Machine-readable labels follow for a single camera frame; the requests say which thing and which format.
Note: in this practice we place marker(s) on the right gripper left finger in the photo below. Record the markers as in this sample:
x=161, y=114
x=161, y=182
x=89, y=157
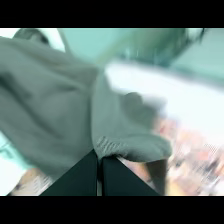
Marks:
x=80, y=180

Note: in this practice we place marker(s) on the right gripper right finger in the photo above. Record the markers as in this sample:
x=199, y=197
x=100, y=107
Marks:
x=123, y=181

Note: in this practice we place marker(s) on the brown T-shirt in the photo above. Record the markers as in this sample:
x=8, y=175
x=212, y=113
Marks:
x=50, y=100

